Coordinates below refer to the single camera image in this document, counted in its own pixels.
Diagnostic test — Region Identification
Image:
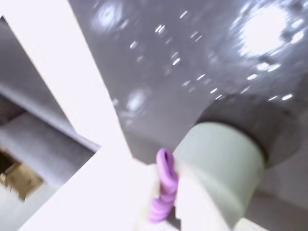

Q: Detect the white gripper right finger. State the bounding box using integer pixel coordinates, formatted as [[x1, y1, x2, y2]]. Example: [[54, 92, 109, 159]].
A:
[[165, 159, 233, 231]]

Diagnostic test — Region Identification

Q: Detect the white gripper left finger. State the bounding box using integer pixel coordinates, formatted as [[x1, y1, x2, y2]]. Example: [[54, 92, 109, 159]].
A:
[[120, 163, 162, 231]]

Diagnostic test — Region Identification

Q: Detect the purple ribbed pen grip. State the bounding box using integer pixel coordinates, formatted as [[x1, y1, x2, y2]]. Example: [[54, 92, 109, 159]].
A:
[[147, 147, 180, 223]]

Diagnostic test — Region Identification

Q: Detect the pale green steel mug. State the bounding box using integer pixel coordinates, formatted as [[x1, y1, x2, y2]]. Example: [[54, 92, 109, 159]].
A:
[[172, 121, 266, 231]]

